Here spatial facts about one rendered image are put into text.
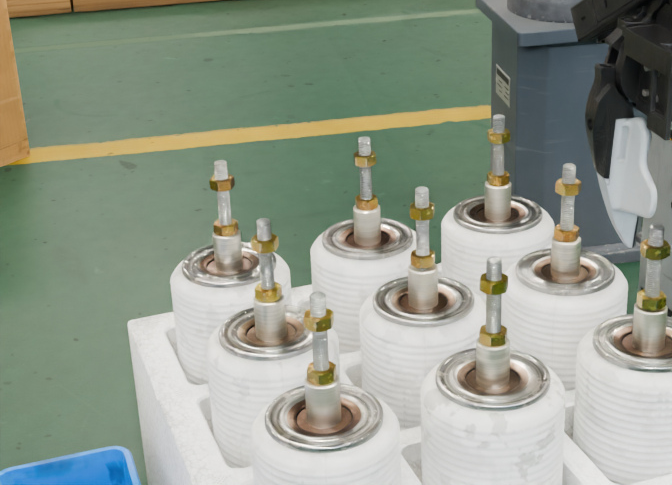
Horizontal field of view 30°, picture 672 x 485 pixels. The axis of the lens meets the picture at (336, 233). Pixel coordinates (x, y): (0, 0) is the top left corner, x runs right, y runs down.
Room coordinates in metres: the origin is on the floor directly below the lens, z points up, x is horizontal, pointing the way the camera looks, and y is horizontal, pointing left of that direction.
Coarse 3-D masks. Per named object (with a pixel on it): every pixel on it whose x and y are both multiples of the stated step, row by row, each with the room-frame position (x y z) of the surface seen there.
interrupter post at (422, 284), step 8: (408, 272) 0.82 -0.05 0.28; (416, 272) 0.81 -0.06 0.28; (424, 272) 0.81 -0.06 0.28; (432, 272) 0.81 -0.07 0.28; (408, 280) 0.82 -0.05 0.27; (416, 280) 0.81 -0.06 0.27; (424, 280) 0.81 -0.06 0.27; (432, 280) 0.81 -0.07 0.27; (408, 288) 0.82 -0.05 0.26; (416, 288) 0.81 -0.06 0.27; (424, 288) 0.81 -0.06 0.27; (432, 288) 0.81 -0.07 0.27; (408, 296) 0.82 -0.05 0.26; (416, 296) 0.81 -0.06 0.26; (424, 296) 0.81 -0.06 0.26; (432, 296) 0.81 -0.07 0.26; (416, 304) 0.81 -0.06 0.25; (424, 304) 0.81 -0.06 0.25; (432, 304) 0.81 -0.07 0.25
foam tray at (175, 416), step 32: (160, 320) 0.94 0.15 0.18; (160, 352) 0.89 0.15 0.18; (352, 352) 0.87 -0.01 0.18; (160, 384) 0.84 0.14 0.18; (192, 384) 0.84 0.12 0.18; (352, 384) 0.83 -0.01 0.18; (160, 416) 0.82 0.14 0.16; (192, 416) 0.79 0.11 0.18; (160, 448) 0.84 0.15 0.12; (192, 448) 0.75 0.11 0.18; (416, 448) 0.75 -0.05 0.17; (576, 448) 0.73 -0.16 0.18; (160, 480) 0.86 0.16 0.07; (192, 480) 0.72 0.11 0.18; (224, 480) 0.71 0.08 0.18; (416, 480) 0.70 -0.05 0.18; (576, 480) 0.70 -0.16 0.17; (608, 480) 0.69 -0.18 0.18
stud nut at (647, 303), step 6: (642, 294) 0.75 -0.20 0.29; (660, 294) 0.74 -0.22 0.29; (642, 300) 0.74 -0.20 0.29; (648, 300) 0.74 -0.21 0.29; (654, 300) 0.74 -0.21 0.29; (660, 300) 0.74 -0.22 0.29; (642, 306) 0.74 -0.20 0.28; (648, 306) 0.74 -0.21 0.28; (654, 306) 0.74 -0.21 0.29; (660, 306) 0.74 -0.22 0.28
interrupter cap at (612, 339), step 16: (608, 320) 0.77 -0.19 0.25; (624, 320) 0.78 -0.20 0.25; (608, 336) 0.75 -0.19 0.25; (624, 336) 0.76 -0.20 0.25; (608, 352) 0.73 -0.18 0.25; (624, 352) 0.73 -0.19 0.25; (640, 352) 0.74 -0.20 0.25; (656, 352) 0.73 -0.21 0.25; (640, 368) 0.71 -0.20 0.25; (656, 368) 0.71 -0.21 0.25
